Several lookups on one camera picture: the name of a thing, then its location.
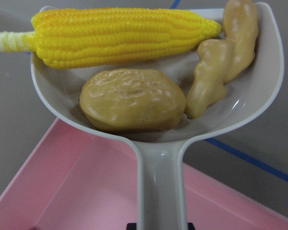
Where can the toy ginger root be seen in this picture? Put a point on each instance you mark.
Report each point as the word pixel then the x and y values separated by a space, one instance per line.
pixel 223 60

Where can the toy brown potato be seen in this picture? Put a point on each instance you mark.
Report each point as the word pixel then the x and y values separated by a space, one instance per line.
pixel 130 100

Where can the white plastic dustpan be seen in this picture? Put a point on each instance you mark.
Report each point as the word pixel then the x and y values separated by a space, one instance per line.
pixel 161 197

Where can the yellow toy corn cob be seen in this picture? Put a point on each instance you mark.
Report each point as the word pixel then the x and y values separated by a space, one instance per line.
pixel 80 38

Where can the pink plastic bin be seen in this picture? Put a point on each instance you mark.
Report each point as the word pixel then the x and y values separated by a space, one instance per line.
pixel 77 181

